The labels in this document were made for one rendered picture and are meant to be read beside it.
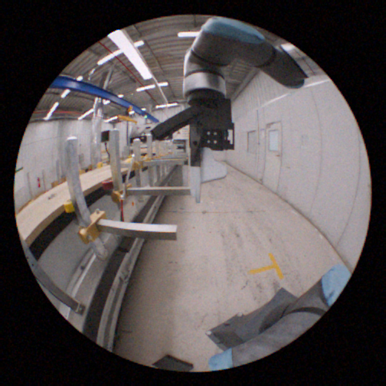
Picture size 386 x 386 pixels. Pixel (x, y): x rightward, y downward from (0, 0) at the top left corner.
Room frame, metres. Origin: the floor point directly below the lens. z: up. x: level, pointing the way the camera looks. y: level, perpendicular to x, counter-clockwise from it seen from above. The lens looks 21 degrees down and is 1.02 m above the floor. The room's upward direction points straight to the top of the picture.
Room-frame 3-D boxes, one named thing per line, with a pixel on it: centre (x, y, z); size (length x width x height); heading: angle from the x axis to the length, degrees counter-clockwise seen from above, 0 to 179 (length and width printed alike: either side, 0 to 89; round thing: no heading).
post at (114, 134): (0.45, 0.34, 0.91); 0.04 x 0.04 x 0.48; 1
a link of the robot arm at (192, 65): (0.24, -0.03, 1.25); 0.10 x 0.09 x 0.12; 15
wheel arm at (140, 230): (0.24, 0.26, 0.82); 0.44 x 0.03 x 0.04; 91
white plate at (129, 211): (0.42, 0.31, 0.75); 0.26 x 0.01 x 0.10; 1
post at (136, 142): (0.70, 0.34, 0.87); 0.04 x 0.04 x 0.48; 1
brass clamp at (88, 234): (0.22, 0.33, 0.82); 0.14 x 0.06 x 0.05; 1
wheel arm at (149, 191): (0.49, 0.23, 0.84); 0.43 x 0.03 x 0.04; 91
